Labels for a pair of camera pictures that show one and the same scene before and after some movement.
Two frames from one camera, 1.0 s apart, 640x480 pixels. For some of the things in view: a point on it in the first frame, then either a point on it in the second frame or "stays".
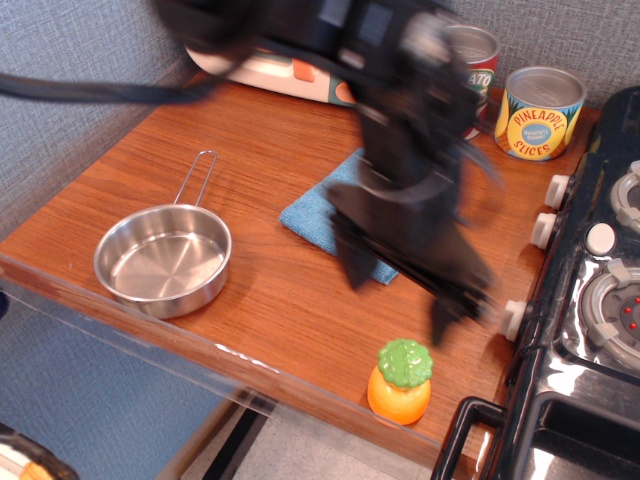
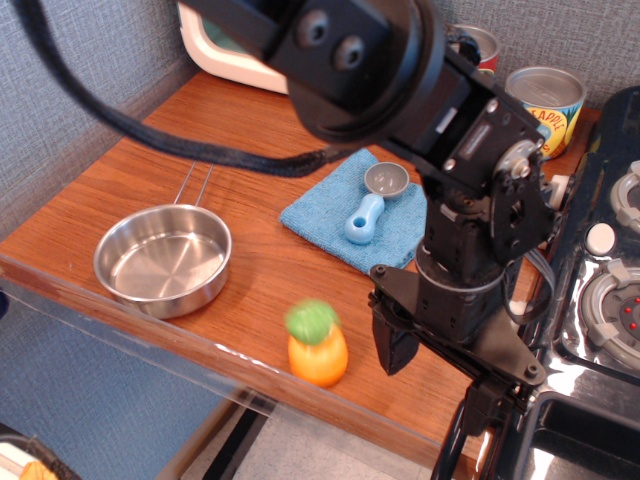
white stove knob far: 556,191 stays
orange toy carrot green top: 399,387 → 318,346
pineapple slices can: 539,112 stays
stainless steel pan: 164,261 stays
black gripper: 407,204 → 459,305
